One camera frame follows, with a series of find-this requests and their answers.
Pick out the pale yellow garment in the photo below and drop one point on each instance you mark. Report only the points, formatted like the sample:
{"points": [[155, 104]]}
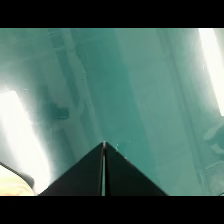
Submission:
{"points": [[11, 183]]}

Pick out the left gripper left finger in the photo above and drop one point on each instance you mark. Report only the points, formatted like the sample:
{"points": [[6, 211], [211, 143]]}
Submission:
{"points": [[83, 180]]}

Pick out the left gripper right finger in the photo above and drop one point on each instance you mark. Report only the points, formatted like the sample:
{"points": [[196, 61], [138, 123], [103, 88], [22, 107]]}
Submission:
{"points": [[128, 180]]}

